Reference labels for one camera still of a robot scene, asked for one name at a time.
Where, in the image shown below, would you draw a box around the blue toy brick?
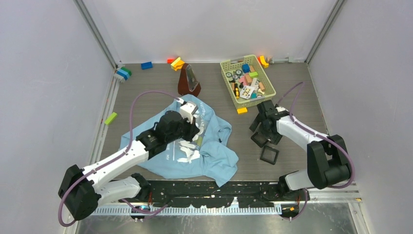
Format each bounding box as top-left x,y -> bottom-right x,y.
141,61 -> 153,70

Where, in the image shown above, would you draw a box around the yellow red corner blocks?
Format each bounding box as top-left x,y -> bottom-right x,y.
257,56 -> 273,68

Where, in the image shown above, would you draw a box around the green plastic basket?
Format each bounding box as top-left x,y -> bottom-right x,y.
220,55 -> 276,109

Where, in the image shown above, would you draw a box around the yellow orange toy block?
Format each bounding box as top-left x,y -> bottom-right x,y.
170,57 -> 185,71

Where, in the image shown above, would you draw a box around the stacked blue green bricks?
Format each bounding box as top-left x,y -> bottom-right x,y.
114,67 -> 132,82

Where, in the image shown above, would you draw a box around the light blue printed t-shirt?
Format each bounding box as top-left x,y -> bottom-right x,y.
139,95 -> 239,187

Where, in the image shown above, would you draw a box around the brown metronome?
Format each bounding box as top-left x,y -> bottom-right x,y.
177,63 -> 201,97

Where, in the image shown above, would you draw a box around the lime green toy brick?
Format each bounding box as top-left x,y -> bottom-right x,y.
104,112 -> 117,125

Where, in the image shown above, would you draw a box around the purple cable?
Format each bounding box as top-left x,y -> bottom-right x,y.
58,90 -> 185,227
277,81 -> 356,222

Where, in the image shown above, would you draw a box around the yellow brick near basket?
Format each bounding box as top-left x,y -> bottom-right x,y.
237,107 -> 248,115

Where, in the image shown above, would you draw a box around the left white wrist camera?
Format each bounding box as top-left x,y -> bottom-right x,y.
176,97 -> 198,124

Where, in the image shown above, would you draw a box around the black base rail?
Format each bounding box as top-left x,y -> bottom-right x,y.
127,180 -> 310,208

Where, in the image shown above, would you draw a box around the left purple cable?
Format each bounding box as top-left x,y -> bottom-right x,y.
58,90 -> 185,227

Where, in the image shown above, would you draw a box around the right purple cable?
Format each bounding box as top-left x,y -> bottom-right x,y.
277,81 -> 356,222

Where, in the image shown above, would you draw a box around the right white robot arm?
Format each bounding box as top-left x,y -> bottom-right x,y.
249,100 -> 353,200

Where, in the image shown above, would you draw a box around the black square frame box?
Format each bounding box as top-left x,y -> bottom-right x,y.
251,132 -> 269,148
260,145 -> 279,165

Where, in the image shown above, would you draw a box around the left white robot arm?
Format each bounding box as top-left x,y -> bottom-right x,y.
58,106 -> 200,227

